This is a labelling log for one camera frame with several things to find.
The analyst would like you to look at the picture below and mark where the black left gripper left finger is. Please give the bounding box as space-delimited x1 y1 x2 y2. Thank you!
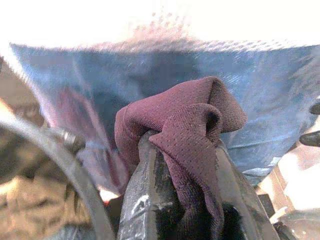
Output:
116 130 187 240

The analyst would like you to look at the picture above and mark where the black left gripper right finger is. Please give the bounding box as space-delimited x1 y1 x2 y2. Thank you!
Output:
215 139 280 240

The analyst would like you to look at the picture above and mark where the black fine-knit garment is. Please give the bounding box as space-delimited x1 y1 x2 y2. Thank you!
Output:
114 76 249 233

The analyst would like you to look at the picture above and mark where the black round bucket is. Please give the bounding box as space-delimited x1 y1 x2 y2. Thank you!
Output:
0 119 117 240

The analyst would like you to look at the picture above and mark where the brown crumpled garment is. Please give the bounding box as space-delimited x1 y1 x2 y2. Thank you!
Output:
0 172 97 240

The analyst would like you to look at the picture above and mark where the blue woven plastic bag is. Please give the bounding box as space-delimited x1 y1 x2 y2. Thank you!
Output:
9 39 320 187

